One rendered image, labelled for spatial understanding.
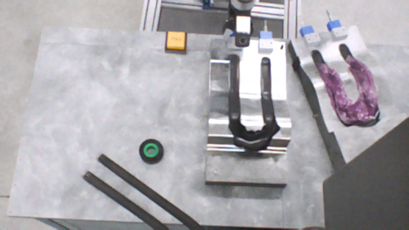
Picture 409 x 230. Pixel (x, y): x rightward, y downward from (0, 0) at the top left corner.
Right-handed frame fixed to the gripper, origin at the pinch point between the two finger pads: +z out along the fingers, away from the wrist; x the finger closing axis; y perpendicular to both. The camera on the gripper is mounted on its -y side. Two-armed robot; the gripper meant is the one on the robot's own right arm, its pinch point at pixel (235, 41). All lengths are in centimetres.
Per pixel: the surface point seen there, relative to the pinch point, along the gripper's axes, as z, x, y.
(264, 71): 3.0, -10.7, -9.7
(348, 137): 0.0, -36.9, -33.0
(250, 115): -1.6, -5.1, -28.0
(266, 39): -0.5, -10.7, 0.8
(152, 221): 3, 24, -62
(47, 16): 92, 101, 65
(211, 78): 2.7, 7.5, -13.6
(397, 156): -106, 1, -71
